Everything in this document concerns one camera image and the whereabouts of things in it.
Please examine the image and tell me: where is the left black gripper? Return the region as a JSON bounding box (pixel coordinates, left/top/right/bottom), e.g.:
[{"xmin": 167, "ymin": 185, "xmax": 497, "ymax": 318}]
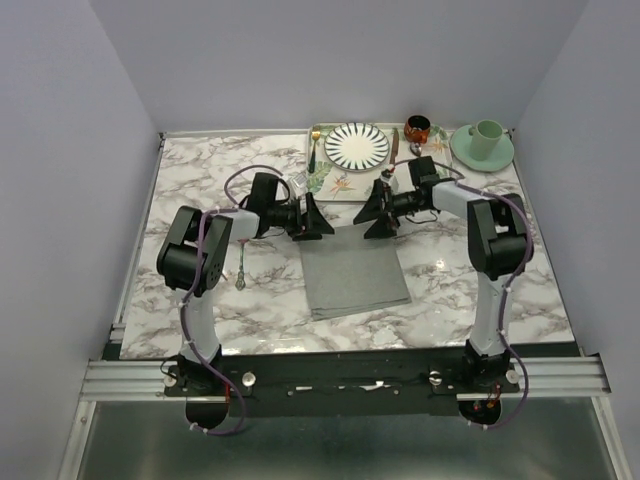
[{"xmin": 267, "ymin": 192, "xmax": 335, "ymax": 241}]

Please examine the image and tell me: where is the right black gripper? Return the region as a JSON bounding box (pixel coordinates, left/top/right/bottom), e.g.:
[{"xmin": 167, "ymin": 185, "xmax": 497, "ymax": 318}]
[{"xmin": 352, "ymin": 178, "xmax": 427, "ymax": 240}]

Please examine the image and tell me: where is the grey cloth napkin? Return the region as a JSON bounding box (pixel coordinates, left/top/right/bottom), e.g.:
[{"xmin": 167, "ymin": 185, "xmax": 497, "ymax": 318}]
[{"xmin": 299, "ymin": 225, "xmax": 411, "ymax": 321}]

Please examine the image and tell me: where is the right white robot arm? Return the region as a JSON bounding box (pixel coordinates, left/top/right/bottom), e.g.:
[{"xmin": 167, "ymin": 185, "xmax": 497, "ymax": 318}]
[{"xmin": 353, "ymin": 156, "xmax": 534, "ymax": 392}]

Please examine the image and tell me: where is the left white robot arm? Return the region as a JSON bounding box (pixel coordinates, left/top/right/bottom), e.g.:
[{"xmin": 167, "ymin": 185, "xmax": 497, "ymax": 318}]
[{"xmin": 156, "ymin": 172, "xmax": 335, "ymax": 395}]

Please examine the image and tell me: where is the floral serving tray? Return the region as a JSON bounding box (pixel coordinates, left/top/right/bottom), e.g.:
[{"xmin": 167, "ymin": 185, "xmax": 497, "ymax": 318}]
[{"xmin": 304, "ymin": 122, "xmax": 464, "ymax": 203}]

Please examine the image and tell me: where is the copper knife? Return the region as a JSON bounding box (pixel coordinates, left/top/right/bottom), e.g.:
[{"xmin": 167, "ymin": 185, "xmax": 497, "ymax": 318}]
[{"xmin": 389, "ymin": 128, "xmax": 399, "ymax": 169}]

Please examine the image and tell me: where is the striped white plate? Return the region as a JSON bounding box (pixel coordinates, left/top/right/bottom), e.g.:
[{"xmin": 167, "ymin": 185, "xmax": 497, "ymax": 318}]
[{"xmin": 324, "ymin": 122, "xmax": 391, "ymax": 172}]

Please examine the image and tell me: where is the silver spoon on tray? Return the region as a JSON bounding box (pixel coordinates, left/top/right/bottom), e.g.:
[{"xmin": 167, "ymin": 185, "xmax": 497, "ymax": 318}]
[{"xmin": 410, "ymin": 142, "xmax": 424, "ymax": 157}]

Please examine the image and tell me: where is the iridescent gold spoon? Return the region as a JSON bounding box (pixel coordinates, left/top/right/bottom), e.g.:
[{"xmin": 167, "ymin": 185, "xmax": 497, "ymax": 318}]
[{"xmin": 235, "ymin": 239, "xmax": 248, "ymax": 291}]

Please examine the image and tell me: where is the orange black mug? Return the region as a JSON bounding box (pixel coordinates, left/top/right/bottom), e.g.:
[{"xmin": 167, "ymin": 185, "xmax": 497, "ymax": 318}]
[{"xmin": 404, "ymin": 115, "xmax": 431, "ymax": 145}]

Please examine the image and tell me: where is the green saucer plate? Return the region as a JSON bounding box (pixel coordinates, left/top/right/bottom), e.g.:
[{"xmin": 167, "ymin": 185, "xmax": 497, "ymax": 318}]
[{"xmin": 449, "ymin": 124, "xmax": 515, "ymax": 173}]

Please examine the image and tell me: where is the green cup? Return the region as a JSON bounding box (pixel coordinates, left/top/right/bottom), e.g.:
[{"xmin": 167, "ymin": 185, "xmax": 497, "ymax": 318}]
[{"xmin": 468, "ymin": 119, "xmax": 503, "ymax": 161}]

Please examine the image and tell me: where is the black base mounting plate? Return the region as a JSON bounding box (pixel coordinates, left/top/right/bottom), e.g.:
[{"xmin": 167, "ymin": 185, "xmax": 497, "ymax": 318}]
[{"xmin": 165, "ymin": 347, "xmax": 520, "ymax": 418}]

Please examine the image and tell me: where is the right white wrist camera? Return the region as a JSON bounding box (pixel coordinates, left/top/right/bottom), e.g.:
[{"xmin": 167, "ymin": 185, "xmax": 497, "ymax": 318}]
[{"xmin": 380, "ymin": 168, "xmax": 397, "ymax": 185}]

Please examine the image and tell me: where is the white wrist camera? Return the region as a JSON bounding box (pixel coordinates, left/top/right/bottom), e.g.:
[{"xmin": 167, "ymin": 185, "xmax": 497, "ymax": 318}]
[
  {"xmin": 380, "ymin": 168, "xmax": 397, "ymax": 185},
  {"xmin": 289, "ymin": 172, "xmax": 308, "ymax": 191}
]

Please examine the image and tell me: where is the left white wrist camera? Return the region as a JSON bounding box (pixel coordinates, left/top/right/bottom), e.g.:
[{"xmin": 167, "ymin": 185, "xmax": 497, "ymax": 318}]
[{"xmin": 289, "ymin": 172, "xmax": 308, "ymax": 191}]

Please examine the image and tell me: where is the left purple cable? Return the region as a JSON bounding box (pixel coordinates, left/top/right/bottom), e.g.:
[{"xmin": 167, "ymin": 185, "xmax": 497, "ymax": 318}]
[{"xmin": 179, "ymin": 163, "xmax": 286, "ymax": 439}]

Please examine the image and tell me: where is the gold green-handled fork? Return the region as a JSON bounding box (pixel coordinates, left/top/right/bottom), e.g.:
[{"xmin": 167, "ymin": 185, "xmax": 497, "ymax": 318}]
[{"xmin": 307, "ymin": 126, "xmax": 321, "ymax": 175}]

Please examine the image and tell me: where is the aluminium frame rail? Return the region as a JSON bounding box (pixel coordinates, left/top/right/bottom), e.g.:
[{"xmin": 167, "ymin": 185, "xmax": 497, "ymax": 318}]
[{"xmin": 80, "ymin": 357, "xmax": 611, "ymax": 401}]

